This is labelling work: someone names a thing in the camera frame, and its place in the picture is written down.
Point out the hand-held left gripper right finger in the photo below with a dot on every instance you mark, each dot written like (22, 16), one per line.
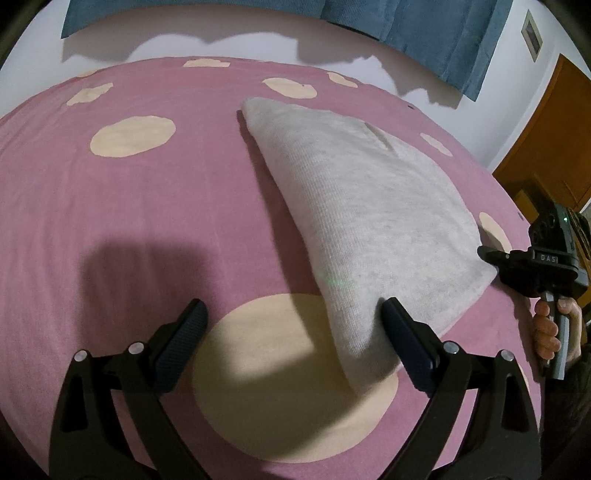
(406, 341)

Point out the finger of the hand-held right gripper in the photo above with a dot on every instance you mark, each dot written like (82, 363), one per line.
(490, 254)

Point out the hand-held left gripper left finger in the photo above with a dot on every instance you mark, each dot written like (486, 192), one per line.
(182, 341)

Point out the beige knit sweater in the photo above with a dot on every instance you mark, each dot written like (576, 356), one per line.
(360, 207)

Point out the person's right forearm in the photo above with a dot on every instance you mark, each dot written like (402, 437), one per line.
(579, 383)

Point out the person's right hand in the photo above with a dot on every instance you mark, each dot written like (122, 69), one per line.
(547, 330)

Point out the pink polka dot blanket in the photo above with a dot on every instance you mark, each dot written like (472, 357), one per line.
(138, 221)

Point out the wooden door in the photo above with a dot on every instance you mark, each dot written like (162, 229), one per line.
(554, 138)

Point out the blue curtain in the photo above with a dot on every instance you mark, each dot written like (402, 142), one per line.
(415, 27)

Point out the framed wall picture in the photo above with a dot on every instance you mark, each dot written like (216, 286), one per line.
(532, 34)

